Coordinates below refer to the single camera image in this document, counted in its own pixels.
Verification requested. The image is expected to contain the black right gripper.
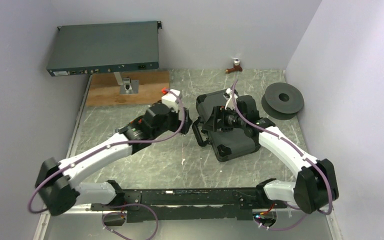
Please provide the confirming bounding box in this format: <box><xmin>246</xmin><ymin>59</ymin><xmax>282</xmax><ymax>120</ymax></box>
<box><xmin>202</xmin><ymin>105</ymin><xmax>247</xmax><ymax>132</ymax></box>

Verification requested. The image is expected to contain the black poker set case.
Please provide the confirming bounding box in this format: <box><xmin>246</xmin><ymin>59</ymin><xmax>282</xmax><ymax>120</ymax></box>
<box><xmin>192</xmin><ymin>89</ymin><xmax>261</xmax><ymax>162</ymax></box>

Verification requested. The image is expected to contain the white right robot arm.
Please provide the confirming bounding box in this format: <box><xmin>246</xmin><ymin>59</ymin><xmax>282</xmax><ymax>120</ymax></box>
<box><xmin>202</xmin><ymin>95</ymin><xmax>339</xmax><ymax>215</ymax></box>

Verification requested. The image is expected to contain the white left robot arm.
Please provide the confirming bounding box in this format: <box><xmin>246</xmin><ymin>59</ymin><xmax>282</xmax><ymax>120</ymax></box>
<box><xmin>34</xmin><ymin>102</ymin><xmax>192</xmax><ymax>216</ymax></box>

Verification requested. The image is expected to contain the grey metal stand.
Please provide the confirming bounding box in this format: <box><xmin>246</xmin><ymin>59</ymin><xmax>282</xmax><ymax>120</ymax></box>
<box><xmin>113</xmin><ymin>72</ymin><xmax>139</xmax><ymax>95</ymax></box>

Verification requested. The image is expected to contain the brown bottle with cap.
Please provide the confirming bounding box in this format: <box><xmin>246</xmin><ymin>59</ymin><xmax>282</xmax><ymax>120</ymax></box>
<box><xmin>225</xmin><ymin>58</ymin><xmax>243</xmax><ymax>74</ymax></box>

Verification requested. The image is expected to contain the dark grey round disc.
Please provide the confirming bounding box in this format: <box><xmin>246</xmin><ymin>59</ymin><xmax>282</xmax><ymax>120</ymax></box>
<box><xmin>261</xmin><ymin>82</ymin><xmax>305</xmax><ymax>120</ymax></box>

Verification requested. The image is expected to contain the brown wooden board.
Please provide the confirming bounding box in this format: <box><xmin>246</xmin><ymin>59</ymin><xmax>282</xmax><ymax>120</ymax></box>
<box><xmin>85</xmin><ymin>70</ymin><xmax>170</xmax><ymax>107</ymax></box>

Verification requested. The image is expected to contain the dark green rack server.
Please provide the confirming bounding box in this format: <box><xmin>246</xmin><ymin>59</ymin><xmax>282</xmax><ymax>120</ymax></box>
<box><xmin>46</xmin><ymin>20</ymin><xmax>162</xmax><ymax>77</ymax></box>

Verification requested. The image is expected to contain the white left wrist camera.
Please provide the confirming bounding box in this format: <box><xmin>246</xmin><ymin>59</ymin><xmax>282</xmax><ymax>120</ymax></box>
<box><xmin>161</xmin><ymin>88</ymin><xmax>183</xmax><ymax>112</ymax></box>

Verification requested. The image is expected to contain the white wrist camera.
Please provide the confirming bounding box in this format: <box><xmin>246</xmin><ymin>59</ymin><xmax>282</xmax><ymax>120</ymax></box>
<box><xmin>223</xmin><ymin>88</ymin><xmax>234</xmax><ymax>110</ymax></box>
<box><xmin>161</xmin><ymin>88</ymin><xmax>183</xmax><ymax>112</ymax></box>

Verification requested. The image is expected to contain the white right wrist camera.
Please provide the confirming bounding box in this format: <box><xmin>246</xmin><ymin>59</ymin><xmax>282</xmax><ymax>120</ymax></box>
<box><xmin>223</xmin><ymin>88</ymin><xmax>234</xmax><ymax>110</ymax></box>

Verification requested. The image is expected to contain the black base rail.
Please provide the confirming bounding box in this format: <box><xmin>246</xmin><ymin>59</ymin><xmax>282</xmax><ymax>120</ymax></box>
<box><xmin>90</xmin><ymin>187</ymin><xmax>287</xmax><ymax>223</ymax></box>

